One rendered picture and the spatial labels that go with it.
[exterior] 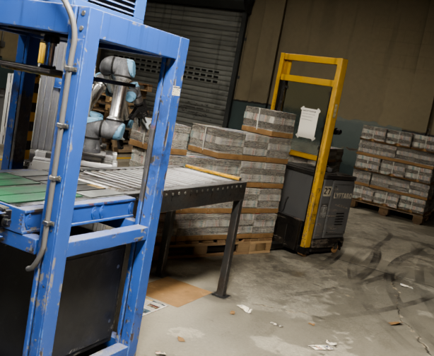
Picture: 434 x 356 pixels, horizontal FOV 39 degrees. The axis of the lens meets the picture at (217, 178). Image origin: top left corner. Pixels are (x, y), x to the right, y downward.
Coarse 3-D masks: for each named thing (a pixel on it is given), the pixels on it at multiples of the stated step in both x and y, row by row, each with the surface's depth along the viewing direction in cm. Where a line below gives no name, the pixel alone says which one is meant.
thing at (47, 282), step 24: (96, 24) 211; (96, 48) 214; (72, 72) 211; (72, 96) 212; (72, 120) 212; (72, 144) 214; (72, 168) 217; (48, 192) 218; (72, 192) 220; (72, 216) 223; (48, 240) 219; (48, 264) 220; (48, 288) 221; (48, 312) 223; (48, 336) 226
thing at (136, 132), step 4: (136, 124) 469; (140, 124) 465; (132, 128) 473; (136, 128) 469; (140, 128) 465; (132, 132) 472; (136, 132) 467; (140, 132) 465; (132, 136) 472; (136, 136) 467; (140, 136) 464; (136, 140) 468; (140, 140) 464
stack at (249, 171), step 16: (144, 160) 464; (176, 160) 461; (192, 160) 472; (208, 160) 483; (224, 160) 495; (240, 160) 511; (240, 176) 512; (256, 176) 525; (256, 192) 529; (160, 224) 465; (176, 224) 476; (192, 224) 488; (208, 224) 498; (224, 224) 511; (240, 224) 524; (208, 240) 504; (224, 240) 516; (176, 256) 483; (192, 256) 495
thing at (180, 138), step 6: (150, 126) 456; (180, 126) 457; (186, 126) 460; (174, 132) 455; (180, 132) 458; (186, 132) 462; (174, 138) 457; (180, 138) 460; (186, 138) 463; (174, 144) 457; (180, 144) 461; (186, 144) 465
